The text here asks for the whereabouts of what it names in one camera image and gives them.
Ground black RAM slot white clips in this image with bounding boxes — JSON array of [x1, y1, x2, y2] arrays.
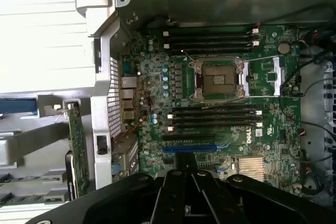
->
[[166, 109, 263, 120], [162, 27, 260, 38], [162, 39, 260, 50], [166, 121, 264, 133]]

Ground black expansion slot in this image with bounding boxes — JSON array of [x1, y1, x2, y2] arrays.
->
[[161, 134, 216, 143]]

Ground silver disk bay cage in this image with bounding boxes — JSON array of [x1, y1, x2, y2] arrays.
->
[[301, 58, 336, 201]]

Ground green Dell motherboard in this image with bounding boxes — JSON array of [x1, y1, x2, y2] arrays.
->
[[119, 24, 307, 196]]

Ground silver socket cover frame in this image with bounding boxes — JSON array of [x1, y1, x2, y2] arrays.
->
[[237, 55, 286, 98]]

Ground silver open PC case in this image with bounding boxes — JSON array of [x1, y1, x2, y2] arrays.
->
[[90, 0, 336, 204]]

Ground black cable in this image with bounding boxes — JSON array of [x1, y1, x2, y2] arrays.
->
[[287, 120, 336, 162], [278, 53, 328, 104]]

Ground blue expansion slot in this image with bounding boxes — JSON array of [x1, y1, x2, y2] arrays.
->
[[162, 144, 218, 154]]

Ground white parts rack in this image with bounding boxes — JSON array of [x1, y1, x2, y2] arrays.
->
[[0, 0, 118, 224]]

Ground grey rack bar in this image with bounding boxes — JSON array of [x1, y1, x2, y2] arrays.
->
[[7, 121, 71, 166]]

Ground CPU socket with gold pins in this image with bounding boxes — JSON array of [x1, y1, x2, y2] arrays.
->
[[193, 59, 245, 102]]

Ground green graphics card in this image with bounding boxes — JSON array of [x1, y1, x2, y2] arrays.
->
[[64, 101, 90, 199]]

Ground thin red wire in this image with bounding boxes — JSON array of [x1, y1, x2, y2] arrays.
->
[[112, 88, 154, 144]]

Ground blue block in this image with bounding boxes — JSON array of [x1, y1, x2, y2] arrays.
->
[[0, 98, 37, 116]]

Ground thin metal locking lever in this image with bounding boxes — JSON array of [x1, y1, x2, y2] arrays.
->
[[181, 48, 197, 65], [199, 94, 276, 103]]

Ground silver rear port block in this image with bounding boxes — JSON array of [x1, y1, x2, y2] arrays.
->
[[120, 76, 139, 123]]

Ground silver coin cell battery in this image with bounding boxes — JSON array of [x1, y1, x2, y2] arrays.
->
[[277, 41, 291, 55]]

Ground black case latch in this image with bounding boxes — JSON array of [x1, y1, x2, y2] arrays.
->
[[96, 134, 109, 155]]

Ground silver finned chipset heatsink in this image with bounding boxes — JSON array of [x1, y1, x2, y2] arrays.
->
[[238, 156, 266, 183]]

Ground red and black wire bundle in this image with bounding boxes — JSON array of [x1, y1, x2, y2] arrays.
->
[[300, 165, 328, 196]]

